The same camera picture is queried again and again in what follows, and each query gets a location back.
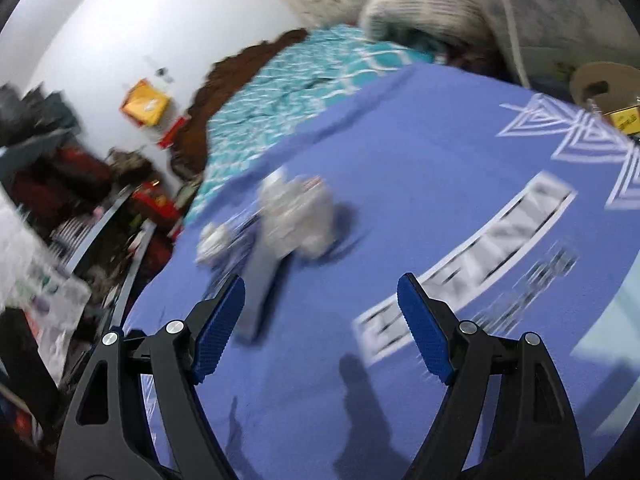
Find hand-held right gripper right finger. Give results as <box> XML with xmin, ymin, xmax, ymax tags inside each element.
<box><xmin>396</xmin><ymin>272</ymin><xmax>586</xmax><ymax>480</ymax></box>

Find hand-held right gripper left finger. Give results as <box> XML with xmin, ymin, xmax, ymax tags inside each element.
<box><xmin>54</xmin><ymin>275</ymin><xmax>247</xmax><ymax>480</ymax></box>

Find white plastic bag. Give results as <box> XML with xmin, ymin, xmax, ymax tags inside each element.
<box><xmin>0</xmin><ymin>200</ymin><xmax>94</xmax><ymax>387</ymax></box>

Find blue printed tablecloth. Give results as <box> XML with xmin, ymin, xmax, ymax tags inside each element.
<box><xmin>122</xmin><ymin>62</ymin><xmax>640</xmax><ymax>480</ymax></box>

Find red gift box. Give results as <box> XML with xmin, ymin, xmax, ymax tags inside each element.
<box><xmin>130</xmin><ymin>182</ymin><xmax>179</xmax><ymax>217</ymax></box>

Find grey shelf unit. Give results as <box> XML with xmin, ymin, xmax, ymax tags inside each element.
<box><xmin>0</xmin><ymin>130</ymin><xmax>157</xmax><ymax>376</ymax></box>

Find camouflage bag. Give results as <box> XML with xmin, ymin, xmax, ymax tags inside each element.
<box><xmin>107</xmin><ymin>148</ymin><xmax>154</xmax><ymax>187</ymax></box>

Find brown fuzzy blanket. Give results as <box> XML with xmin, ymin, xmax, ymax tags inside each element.
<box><xmin>167</xmin><ymin>28</ymin><xmax>309</xmax><ymax>182</ymax></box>

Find red clothes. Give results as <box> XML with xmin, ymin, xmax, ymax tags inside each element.
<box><xmin>9</xmin><ymin>146</ymin><xmax>112</xmax><ymax>207</ymax></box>

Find teal patterned duvet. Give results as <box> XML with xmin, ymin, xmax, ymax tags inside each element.
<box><xmin>182</xmin><ymin>24</ymin><xmax>437</xmax><ymax>231</ymax></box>

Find yellow box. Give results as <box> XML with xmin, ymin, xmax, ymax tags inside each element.
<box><xmin>605</xmin><ymin>106</ymin><xmax>640</xmax><ymax>135</ymax></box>

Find beige patterned pillow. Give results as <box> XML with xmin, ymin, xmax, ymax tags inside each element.
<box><xmin>360</xmin><ymin>0</ymin><xmax>507</xmax><ymax>57</ymax></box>

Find yellow and red wall calendar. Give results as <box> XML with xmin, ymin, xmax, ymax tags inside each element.
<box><xmin>118</xmin><ymin>78</ymin><xmax>192</xmax><ymax>151</ymax></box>

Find clear storage box blue handle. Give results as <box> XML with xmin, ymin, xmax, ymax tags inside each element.
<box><xmin>500</xmin><ymin>0</ymin><xmax>640</xmax><ymax>92</ymax></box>

